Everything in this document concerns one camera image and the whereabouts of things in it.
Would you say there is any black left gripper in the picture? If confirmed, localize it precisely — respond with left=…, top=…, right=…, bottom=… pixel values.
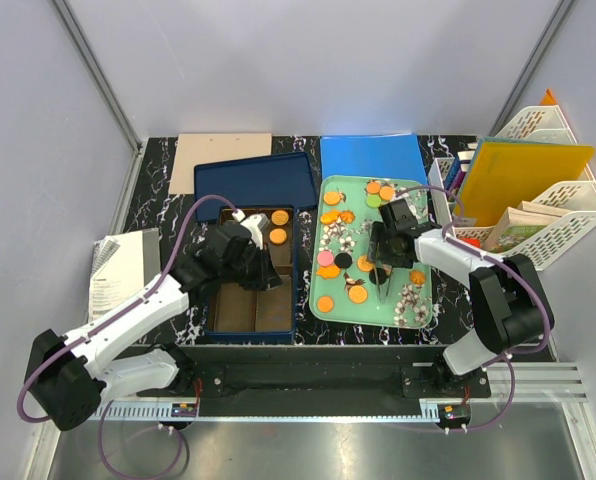
left=222, top=242, right=283, bottom=292

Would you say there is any round yellow sandwich cookie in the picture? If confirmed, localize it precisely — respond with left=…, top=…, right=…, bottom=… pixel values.
left=357, top=255, right=375, bottom=272
left=348, top=285, right=368, bottom=304
left=271, top=210, right=290, bottom=227

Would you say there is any black sandwich cookie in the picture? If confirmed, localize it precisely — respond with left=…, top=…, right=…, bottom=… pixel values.
left=369, top=268, right=388, bottom=285
left=334, top=252, right=353, bottom=270

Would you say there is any blue tin lid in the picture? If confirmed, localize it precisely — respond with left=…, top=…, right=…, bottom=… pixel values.
left=194, top=152, right=318, bottom=210

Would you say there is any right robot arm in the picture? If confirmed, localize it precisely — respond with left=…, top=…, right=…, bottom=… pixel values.
left=368, top=199, right=555, bottom=397

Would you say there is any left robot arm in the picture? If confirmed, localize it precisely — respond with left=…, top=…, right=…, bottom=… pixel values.
left=22, top=210, right=282, bottom=431

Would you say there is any orange flower cookie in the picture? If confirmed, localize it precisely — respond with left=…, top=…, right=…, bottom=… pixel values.
left=340, top=211, right=355, bottom=224
left=409, top=269, right=426, bottom=286

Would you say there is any green round cookie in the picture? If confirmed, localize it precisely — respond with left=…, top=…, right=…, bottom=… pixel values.
left=366, top=195, right=381, bottom=208

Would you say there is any blue cookie tin box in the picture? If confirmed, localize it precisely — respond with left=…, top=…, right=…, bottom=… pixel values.
left=203, top=204, right=299, bottom=345

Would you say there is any green floral serving tray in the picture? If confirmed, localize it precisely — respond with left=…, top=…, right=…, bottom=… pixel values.
left=309, top=175, right=433, bottom=330

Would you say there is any yellow fish cookie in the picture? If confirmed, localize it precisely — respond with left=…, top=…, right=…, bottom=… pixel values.
left=315, top=264, right=340, bottom=280

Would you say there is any orange fish cookie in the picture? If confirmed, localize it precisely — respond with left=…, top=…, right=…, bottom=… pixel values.
left=320, top=210, right=341, bottom=226

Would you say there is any pink sandwich cookie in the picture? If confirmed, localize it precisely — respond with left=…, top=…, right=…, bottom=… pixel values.
left=317, top=250, right=334, bottom=267

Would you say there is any red small object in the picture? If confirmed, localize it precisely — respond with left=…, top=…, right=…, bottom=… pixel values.
left=463, top=237, right=481, bottom=248

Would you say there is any blue folder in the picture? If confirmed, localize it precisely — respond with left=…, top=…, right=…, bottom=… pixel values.
left=320, top=134, right=427, bottom=184

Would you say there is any plain orange round cookie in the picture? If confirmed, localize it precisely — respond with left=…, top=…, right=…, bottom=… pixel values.
left=317, top=296, right=334, bottom=313

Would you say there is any white manual booklet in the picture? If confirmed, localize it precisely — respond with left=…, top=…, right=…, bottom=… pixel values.
left=88, top=228, right=161, bottom=321

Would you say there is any tan cardboard sheet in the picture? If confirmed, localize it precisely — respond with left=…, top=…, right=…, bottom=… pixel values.
left=168, top=133, right=272, bottom=195

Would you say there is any green covered book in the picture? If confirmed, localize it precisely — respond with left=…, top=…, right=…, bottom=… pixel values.
left=483, top=201, right=571, bottom=253

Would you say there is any yellow folder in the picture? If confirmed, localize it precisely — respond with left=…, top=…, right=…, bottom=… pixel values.
left=453, top=137, right=595, bottom=227

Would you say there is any white desk file organizer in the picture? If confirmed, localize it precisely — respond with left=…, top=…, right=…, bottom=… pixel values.
left=429, top=105, right=596, bottom=270

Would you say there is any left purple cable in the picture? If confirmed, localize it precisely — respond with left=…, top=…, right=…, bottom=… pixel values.
left=16, top=194, right=244, bottom=476

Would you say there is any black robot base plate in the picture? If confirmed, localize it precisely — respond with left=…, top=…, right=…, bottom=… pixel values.
left=136, top=343, right=494, bottom=419

